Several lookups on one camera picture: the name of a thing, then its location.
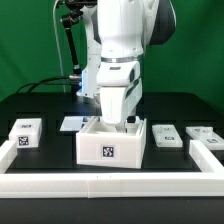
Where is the black cable bundle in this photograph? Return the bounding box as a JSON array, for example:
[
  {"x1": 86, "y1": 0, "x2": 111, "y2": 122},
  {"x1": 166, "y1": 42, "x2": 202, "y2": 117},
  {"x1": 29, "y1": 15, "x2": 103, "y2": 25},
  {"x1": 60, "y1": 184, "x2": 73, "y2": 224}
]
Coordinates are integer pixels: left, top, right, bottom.
[{"x1": 15, "y1": 75, "x2": 82, "y2": 94}]

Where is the small white cabinet top box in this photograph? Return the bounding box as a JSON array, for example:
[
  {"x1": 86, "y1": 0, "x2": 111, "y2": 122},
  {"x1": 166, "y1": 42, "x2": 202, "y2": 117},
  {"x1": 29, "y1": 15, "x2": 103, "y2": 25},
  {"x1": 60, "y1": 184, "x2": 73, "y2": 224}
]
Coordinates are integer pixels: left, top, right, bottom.
[{"x1": 9, "y1": 118, "x2": 42, "y2": 148}]

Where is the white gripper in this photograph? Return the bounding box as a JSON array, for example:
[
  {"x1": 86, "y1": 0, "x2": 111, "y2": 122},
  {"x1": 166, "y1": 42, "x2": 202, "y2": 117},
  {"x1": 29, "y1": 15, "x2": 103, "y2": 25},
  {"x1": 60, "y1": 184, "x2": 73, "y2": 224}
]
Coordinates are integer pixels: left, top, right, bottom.
[{"x1": 97, "y1": 61, "x2": 142, "y2": 126}]

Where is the white U-shaped fence frame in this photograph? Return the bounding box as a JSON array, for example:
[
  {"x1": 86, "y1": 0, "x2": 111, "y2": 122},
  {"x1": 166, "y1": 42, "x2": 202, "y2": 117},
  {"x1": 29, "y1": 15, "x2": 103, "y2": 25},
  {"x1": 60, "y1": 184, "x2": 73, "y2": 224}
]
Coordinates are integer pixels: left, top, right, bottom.
[{"x1": 0, "y1": 140, "x2": 224, "y2": 198}]

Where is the white marker sheet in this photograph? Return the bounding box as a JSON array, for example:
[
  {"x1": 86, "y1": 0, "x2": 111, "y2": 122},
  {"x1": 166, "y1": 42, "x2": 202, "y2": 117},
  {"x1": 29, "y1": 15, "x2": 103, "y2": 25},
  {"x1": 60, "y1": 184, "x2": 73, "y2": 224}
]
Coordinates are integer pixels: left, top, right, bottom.
[{"x1": 60, "y1": 116, "x2": 90, "y2": 132}]

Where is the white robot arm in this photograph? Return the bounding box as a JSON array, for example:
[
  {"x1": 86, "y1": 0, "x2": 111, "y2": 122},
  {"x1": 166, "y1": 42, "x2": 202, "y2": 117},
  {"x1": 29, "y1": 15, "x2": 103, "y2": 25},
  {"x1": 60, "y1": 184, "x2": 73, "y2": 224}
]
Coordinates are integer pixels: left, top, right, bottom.
[{"x1": 78, "y1": 0, "x2": 176, "y2": 126}]

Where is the white cabinet body box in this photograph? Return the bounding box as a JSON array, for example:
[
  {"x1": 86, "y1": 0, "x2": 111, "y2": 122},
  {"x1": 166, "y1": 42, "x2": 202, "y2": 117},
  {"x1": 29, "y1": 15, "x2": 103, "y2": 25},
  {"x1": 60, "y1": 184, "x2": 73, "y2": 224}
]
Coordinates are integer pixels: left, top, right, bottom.
[{"x1": 76, "y1": 117, "x2": 147, "y2": 169}]

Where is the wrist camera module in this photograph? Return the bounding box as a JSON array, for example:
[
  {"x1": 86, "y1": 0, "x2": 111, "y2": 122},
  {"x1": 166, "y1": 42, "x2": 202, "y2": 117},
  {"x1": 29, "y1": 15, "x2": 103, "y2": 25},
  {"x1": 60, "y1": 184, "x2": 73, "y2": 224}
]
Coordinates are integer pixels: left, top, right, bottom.
[{"x1": 126, "y1": 116, "x2": 140, "y2": 129}]

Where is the white hanging cable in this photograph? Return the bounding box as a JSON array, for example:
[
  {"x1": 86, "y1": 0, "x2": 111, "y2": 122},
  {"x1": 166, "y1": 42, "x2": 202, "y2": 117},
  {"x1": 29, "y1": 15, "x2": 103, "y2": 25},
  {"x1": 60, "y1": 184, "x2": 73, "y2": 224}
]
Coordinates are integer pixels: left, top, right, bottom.
[{"x1": 52, "y1": 0, "x2": 67, "y2": 94}]

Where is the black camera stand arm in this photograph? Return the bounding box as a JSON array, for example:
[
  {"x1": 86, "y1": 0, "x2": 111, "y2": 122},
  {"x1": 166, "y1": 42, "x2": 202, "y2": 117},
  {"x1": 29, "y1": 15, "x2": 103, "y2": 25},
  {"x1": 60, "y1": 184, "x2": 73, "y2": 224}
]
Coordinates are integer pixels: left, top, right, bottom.
[{"x1": 61, "y1": 0, "x2": 97, "y2": 75}]

